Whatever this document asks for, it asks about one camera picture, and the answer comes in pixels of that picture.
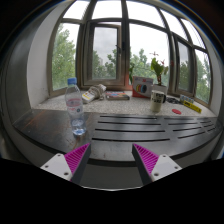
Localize colourful flat book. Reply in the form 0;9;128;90
105;91;131;101

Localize clear blue-capped water bottle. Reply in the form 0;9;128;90
64;77;88;136

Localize light blue small pack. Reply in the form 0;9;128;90
179;94;195;104

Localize green plant in white pot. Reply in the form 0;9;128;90
128;51;170;96

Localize black mesh mat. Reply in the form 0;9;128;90
166;96;181;104

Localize white box with coloured spools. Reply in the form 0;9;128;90
132;75;154;99

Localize long yellow box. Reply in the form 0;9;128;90
182;100;203;114

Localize white mug with black handle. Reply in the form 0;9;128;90
149;89;167;113

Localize white and yellow rolled bundle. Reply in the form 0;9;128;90
81;83;108;105

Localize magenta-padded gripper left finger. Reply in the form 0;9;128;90
40;142;92;185

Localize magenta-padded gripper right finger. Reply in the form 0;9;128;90
131;143;183;186

